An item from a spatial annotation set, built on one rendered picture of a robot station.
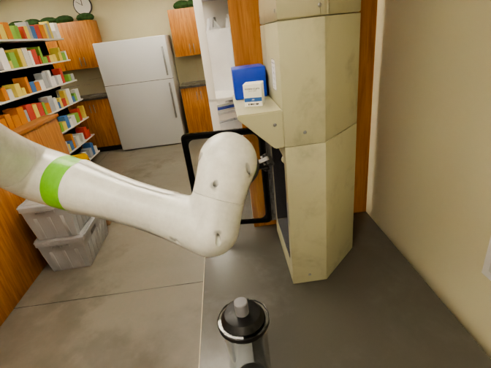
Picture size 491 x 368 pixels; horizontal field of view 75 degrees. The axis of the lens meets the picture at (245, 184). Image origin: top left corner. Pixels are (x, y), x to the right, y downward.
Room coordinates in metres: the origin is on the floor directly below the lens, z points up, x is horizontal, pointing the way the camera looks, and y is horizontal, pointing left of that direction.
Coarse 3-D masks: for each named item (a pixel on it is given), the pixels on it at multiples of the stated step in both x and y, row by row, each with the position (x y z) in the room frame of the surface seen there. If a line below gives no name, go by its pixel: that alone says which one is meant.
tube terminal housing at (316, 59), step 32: (288, 32) 0.80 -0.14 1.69; (320, 32) 0.81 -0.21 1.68; (352, 32) 0.91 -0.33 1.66; (288, 64) 0.80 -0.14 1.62; (320, 64) 0.81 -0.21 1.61; (352, 64) 0.92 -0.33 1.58; (288, 96) 0.80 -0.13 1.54; (320, 96) 0.81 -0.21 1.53; (352, 96) 0.92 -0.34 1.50; (288, 128) 0.80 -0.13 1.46; (320, 128) 0.81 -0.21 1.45; (352, 128) 0.93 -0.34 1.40; (288, 160) 0.80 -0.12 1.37; (320, 160) 0.81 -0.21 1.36; (352, 160) 0.93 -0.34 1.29; (288, 192) 0.80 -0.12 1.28; (320, 192) 0.81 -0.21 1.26; (352, 192) 0.94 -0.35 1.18; (288, 224) 0.83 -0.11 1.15; (320, 224) 0.81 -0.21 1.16; (352, 224) 0.95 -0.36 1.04; (288, 256) 0.87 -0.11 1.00; (320, 256) 0.81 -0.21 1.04
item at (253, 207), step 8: (240, 128) 1.13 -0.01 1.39; (248, 136) 1.12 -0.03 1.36; (192, 144) 1.14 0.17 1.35; (200, 144) 1.13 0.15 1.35; (256, 144) 1.11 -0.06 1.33; (192, 152) 1.14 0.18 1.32; (256, 152) 1.11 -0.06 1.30; (192, 160) 1.14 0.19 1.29; (256, 184) 1.12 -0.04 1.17; (248, 192) 1.12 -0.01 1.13; (256, 192) 1.12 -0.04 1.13; (248, 200) 1.12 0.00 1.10; (256, 200) 1.12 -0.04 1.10; (248, 208) 1.12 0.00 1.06; (256, 208) 1.12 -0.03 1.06; (264, 208) 1.11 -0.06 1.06; (248, 216) 1.12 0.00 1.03; (256, 216) 1.12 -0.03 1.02
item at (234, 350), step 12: (252, 300) 0.53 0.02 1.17; (264, 312) 0.49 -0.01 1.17; (264, 324) 0.46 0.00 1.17; (228, 336) 0.44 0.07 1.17; (240, 336) 0.44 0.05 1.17; (252, 336) 0.44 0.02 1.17; (264, 336) 0.46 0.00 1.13; (228, 348) 0.46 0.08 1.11; (240, 348) 0.44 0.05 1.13; (252, 348) 0.44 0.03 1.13; (264, 348) 0.46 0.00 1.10; (240, 360) 0.44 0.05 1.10; (252, 360) 0.44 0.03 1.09; (264, 360) 0.46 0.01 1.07
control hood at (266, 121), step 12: (264, 96) 1.01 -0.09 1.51; (240, 108) 0.89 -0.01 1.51; (252, 108) 0.87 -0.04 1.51; (264, 108) 0.85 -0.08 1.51; (276, 108) 0.83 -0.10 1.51; (240, 120) 0.80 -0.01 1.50; (252, 120) 0.80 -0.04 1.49; (264, 120) 0.80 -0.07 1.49; (276, 120) 0.80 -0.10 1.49; (264, 132) 0.80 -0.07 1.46; (276, 132) 0.80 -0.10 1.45; (276, 144) 0.80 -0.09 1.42
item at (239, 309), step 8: (232, 304) 0.51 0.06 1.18; (240, 304) 0.48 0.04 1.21; (248, 304) 0.50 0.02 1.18; (256, 304) 0.50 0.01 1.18; (224, 312) 0.49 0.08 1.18; (232, 312) 0.49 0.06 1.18; (240, 312) 0.47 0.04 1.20; (248, 312) 0.48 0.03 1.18; (256, 312) 0.48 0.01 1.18; (224, 320) 0.47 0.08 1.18; (232, 320) 0.47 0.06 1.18; (240, 320) 0.47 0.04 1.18; (248, 320) 0.46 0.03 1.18; (256, 320) 0.46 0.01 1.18; (224, 328) 0.46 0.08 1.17; (232, 328) 0.45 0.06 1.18; (240, 328) 0.45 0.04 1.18; (248, 328) 0.45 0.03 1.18; (256, 328) 0.45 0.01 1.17
